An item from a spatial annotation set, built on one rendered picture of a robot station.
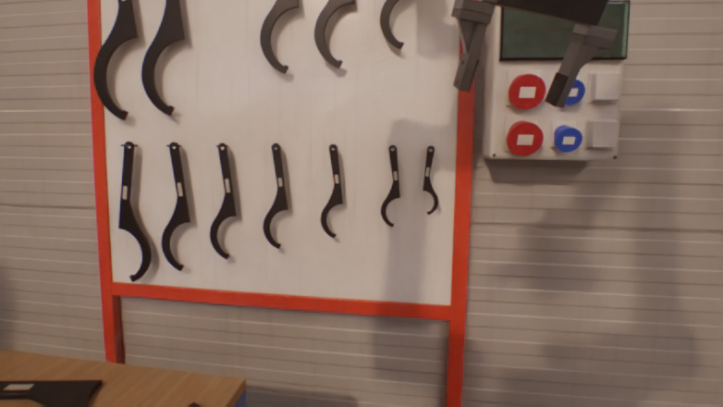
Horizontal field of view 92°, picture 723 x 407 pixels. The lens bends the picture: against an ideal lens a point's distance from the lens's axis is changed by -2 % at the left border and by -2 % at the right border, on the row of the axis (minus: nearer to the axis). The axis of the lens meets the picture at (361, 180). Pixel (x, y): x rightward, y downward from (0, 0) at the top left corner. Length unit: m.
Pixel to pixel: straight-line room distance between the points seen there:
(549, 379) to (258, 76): 1.56
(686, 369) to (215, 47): 2.08
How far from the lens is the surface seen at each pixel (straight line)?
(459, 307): 1.41
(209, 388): 0.92
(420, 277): 1.36
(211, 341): 1.73
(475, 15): 0.46
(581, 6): 0.51
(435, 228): 1.32
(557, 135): 1.21
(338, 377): 1.61
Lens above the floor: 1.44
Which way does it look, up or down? 5 degrees down
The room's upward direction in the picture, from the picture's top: 1 degrees clockwise
